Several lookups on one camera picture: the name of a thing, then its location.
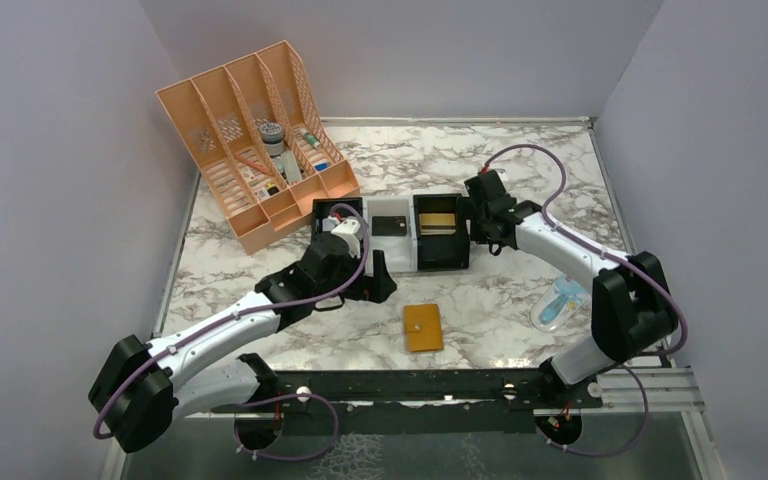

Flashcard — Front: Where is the tan leather card holder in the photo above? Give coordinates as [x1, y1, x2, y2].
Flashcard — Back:
[403, 304, 444, 353]

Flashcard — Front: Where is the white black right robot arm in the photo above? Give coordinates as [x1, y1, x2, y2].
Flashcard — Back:
[465, 170, 679, 390]

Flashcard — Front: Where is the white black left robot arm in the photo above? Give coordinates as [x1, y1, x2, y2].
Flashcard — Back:
[88, 233, 397, 453]

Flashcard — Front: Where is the black credit card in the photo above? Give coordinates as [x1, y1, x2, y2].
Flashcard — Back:
[371, 216, 408, 237]

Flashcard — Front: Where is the gold credit card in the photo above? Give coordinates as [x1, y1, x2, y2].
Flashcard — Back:
[418, 213, 457, 236]

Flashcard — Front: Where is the black left tray bin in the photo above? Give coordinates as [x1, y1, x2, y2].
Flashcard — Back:
[310, 197, 363, 241]

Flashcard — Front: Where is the black tray bin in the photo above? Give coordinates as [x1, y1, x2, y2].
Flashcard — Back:
[413, 193, 470, 272]
[310, 197, 363, 241]

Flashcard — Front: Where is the black right tray bin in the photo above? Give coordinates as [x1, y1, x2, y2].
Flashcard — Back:
[413, 193, 470, 272]

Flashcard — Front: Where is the clear blue packaged item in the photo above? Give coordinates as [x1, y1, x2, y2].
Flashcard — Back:
[530, 275, 589, 332]

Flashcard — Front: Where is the grey round jar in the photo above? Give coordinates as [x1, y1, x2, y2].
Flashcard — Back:
[258, 122, 285, 157]

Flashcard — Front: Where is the peach plastic desk organizer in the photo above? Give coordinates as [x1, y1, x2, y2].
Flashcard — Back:
[156, 41, 360, 254]

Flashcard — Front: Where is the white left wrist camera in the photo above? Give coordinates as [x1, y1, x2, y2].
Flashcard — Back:
[325, 216, 362, 258]

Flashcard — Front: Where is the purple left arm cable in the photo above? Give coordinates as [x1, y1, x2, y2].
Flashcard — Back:
[92, 203, 372, 463]

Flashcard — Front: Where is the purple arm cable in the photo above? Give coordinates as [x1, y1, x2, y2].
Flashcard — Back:
[478, 144, 690, 461]
[92, 203, 372, 463]

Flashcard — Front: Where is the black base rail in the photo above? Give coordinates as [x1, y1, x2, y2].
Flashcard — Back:
[214, 368, 603, 436]

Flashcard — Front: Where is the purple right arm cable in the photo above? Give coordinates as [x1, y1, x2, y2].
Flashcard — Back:
[478, 144, 690, 461]

